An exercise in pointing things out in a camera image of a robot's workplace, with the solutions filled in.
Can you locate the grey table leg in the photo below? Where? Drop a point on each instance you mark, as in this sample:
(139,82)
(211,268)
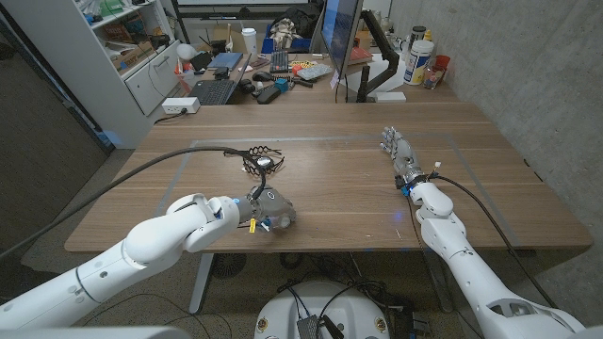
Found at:
(201,282)
(438,282)

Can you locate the red book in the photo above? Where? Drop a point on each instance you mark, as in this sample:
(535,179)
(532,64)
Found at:
(360,55)

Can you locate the blue storage bin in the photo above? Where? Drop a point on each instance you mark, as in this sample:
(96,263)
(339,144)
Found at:
(268,46)

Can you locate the black framed wall screen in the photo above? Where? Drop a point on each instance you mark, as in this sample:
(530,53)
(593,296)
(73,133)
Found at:
(245,11)

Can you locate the black laptop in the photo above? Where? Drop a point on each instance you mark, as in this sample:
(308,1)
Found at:
(214,92)

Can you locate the black jacket pile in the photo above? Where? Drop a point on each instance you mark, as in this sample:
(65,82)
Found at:
(301,19)

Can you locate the white tumbler cup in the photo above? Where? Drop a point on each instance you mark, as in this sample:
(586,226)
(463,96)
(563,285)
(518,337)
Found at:
(249,41)

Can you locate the black computer mouse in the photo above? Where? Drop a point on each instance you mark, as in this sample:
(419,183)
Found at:
(262,76)

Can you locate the black oval case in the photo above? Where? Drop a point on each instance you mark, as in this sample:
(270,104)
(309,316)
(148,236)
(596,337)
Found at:
(268,95)

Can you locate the blue cube box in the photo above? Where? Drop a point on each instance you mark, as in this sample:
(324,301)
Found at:
(281,85)

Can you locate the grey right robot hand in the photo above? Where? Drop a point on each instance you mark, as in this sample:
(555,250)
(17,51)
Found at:
(404,155)

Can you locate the black keyboard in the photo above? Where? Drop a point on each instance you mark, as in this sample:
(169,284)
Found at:
(279,61)

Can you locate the small grey keyboard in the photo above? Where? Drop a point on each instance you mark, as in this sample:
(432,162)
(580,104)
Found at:
(314,71)

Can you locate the red cup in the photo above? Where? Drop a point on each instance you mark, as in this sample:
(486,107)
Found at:
(442,62)

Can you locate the round black floor fan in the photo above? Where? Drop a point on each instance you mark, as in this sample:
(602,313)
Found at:
(228,265)

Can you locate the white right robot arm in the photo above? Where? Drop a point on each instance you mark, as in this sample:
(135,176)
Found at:
(468,278)

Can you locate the white power strip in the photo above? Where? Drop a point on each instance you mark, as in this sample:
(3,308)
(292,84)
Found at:
(180,105)

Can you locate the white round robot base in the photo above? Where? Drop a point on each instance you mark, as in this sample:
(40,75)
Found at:
(348,311)

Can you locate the white canister blue label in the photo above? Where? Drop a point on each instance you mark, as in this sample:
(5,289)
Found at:
(418,63)

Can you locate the computer monitor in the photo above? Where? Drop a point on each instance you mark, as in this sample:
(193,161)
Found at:
(340,33)

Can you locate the blue notebook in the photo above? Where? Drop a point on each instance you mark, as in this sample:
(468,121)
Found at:
(226,60)

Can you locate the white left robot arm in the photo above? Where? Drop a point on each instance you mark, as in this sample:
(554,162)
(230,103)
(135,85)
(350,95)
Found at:
(155,240)

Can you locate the white shelf cabinet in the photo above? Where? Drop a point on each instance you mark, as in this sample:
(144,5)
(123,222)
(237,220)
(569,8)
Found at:
(89,70)

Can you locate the white robot torso edge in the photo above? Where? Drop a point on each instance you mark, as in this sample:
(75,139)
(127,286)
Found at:
(94,333)

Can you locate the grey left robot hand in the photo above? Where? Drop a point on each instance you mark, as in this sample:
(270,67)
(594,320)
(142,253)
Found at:
(275,207)

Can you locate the flat white box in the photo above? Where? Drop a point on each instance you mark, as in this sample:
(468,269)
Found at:
(390,97)

